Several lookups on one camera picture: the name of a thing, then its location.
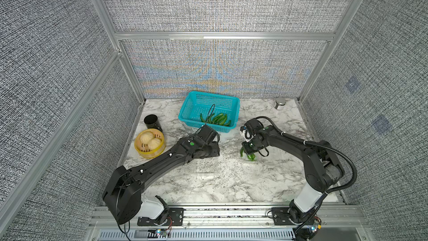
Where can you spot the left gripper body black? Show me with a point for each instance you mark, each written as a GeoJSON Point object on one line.
{"type": "Point", "coordinates": [212, 150]}

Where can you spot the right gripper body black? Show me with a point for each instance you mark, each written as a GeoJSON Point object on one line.
{"type": "Point", "coordinates": [251, 146]}

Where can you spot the teal plastic basket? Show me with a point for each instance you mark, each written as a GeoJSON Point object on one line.
{"type": "Point", "coordinates": [207, 103]}

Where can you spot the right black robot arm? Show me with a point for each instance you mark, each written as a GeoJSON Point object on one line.
{"type": "Point", "coordinates": [326, 169]}

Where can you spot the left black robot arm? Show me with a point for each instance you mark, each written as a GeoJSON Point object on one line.
{"type": "Point", "coordinates": [123, 193]}

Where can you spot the small metal tin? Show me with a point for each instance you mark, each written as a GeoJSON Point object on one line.
{"type": "Point", "coordinates": [280, 103]}

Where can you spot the white bun right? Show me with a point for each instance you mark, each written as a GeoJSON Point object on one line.
{"type": "Point", "coordinates": [154, 143]}

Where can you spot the white bun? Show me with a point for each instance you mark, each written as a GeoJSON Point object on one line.
{"type": "Point", "coordinates": [146, 137]}
{"type": "Point", "coordinates": [154, 143]}

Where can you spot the yellow steamer basket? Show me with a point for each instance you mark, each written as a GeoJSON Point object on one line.
{"type": "Point", "coordinates": [143, 149]}

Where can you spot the black cup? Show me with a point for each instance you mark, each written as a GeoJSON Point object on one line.
{"type": "Point", "coordinates": [152, 122]}

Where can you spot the white bun left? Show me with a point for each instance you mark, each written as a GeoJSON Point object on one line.
{"type": "Point", "coordinates": [146, 137]}

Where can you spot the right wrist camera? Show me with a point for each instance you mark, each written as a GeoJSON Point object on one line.
{"type": "Point", "coordinates": [245, 133]}

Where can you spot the front aluminium rail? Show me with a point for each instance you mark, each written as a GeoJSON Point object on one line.
{"type": "Point", "coordinates": [232, 222]}

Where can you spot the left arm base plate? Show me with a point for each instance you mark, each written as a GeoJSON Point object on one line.
{"type": "Point", "coordinates": [170, 216]}

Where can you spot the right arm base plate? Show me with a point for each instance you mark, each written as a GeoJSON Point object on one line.
{"type": "Point", "coordinates": [286, 216]}

